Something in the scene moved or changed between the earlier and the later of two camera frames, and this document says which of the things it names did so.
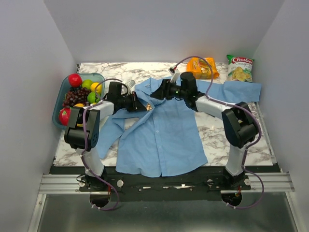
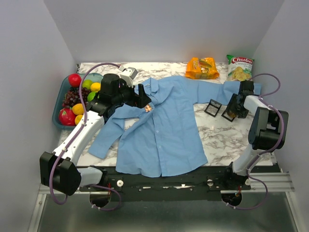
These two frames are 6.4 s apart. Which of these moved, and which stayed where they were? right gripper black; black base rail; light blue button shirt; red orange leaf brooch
Moved: right gripper black
Stayed: light blue button shirt; black base rail; red orange leaf brooch
